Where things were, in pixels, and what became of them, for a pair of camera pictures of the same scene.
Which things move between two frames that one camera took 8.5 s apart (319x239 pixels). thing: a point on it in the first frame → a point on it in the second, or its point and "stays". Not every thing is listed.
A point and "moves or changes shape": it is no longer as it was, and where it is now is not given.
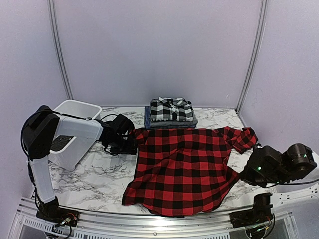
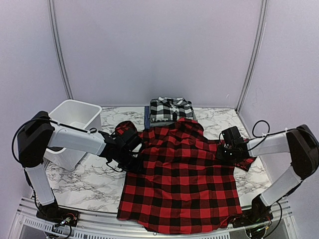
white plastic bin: x=85 y=131 stays
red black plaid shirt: x=184 y=172 moves or changes shape
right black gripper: x=246 y=176 → x=219 y=153
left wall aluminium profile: x=60 y=50 stays
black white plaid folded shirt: x=170 y=109 stays
